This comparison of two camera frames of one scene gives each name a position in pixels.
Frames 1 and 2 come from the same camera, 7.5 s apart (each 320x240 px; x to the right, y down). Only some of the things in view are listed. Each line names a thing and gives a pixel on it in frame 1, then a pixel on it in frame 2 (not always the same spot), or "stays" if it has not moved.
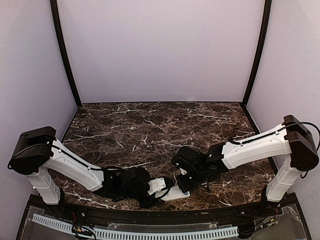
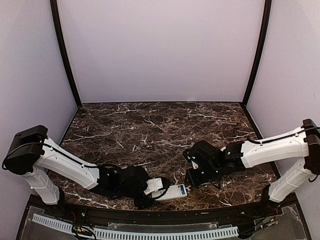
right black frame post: x=262 y=43 stays
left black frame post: x=54 y=7 stays
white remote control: x=174 y=193 stays
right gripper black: x=185 y=187 to x=194 y=180
